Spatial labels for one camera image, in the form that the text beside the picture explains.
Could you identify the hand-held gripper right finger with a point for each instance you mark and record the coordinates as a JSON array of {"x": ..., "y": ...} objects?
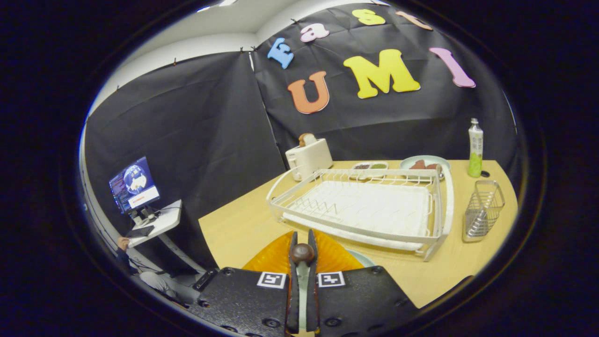
[{"x": 312, "y": 299}]

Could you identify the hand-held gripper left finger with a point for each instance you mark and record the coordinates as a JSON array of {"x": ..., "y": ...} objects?
[{"x": 293, "y": 299}]

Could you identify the pale green plate with meat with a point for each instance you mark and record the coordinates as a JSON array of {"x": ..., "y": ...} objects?
[{"x": 423, "y": 157}]

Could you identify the white drip tray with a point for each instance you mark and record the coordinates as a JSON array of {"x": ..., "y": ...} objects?
[{"x": 374, "y": 206}]

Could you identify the white divided tray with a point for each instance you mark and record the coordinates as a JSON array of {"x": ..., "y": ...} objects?
[{"x": 369, "y": 171}]

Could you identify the cream toaster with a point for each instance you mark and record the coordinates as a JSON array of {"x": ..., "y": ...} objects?
[{"x": 311, "y": 157}]

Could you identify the white side table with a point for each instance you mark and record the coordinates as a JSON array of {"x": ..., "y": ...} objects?
[{"x": 168, "y": 217}]

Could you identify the bread slice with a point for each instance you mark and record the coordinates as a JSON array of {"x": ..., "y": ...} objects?
[{"x": 307, "y": 139}]

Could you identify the black keyboard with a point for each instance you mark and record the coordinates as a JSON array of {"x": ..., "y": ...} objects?
[{"x": 139, "y": 231}]

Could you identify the brown meat piece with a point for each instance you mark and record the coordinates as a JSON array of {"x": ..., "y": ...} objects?
[
  {"x": 418, "y": 164},
  {"x": 433, "y": 166}
]

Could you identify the computer monitor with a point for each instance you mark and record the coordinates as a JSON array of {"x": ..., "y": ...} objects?
[{"x": 135, "y": 185}]

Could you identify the green and white drink bottle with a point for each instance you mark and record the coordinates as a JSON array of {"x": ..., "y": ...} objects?
[{"x": 475, "y": 150}]

